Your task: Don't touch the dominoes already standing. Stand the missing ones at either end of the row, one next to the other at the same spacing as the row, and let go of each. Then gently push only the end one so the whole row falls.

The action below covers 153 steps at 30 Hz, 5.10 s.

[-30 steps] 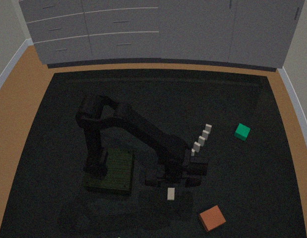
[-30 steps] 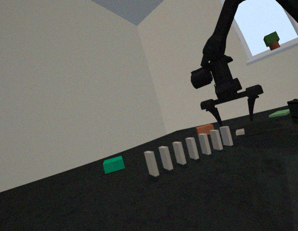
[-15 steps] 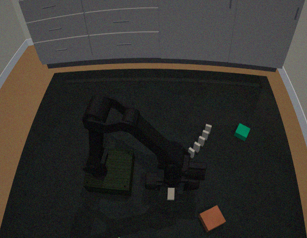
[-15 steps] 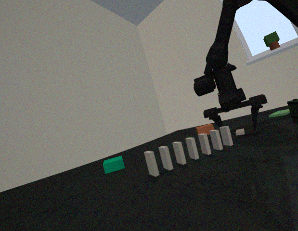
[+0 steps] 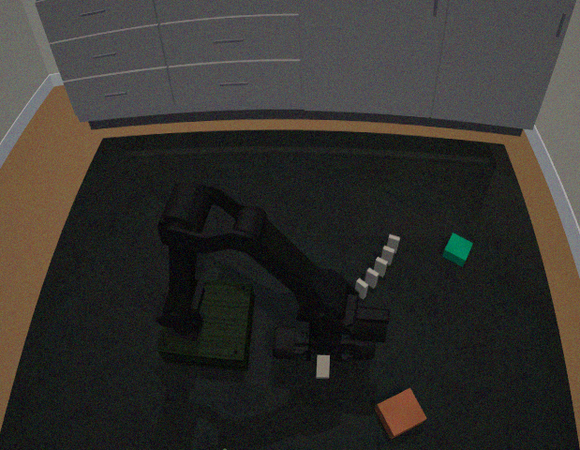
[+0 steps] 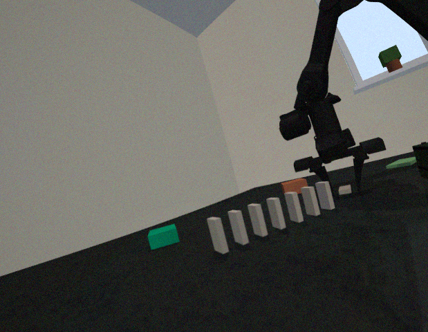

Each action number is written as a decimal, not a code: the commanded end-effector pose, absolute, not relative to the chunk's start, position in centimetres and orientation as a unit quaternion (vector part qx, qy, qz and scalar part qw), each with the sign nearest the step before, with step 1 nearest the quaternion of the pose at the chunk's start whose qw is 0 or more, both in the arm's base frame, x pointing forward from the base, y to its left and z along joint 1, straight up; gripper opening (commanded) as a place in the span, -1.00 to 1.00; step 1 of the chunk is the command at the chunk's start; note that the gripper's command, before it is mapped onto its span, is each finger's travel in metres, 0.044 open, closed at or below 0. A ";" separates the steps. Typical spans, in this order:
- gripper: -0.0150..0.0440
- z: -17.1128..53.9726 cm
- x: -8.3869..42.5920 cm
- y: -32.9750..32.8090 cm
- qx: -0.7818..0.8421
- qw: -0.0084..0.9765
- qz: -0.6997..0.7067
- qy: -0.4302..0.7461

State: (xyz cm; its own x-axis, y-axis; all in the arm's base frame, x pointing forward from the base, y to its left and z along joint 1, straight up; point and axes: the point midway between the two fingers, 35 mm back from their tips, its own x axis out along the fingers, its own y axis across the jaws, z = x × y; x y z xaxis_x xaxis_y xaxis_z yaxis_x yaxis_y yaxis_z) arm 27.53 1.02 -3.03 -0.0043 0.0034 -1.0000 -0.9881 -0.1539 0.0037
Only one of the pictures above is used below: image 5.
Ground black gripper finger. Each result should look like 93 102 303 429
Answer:
291 332 311 361
335 347 356 362

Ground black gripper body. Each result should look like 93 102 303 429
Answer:
273 325 376 360

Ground grey domino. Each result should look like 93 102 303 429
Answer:
355 278 368 300
317 355 330 379
381 246 394 264
364 268 379 289
374 257 388 278
386 235 400 254

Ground green rectangular block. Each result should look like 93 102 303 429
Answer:
442 233 472 267

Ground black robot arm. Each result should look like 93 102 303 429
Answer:
156 180 390 343

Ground orange-brown block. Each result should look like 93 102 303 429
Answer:
375 388 427 440

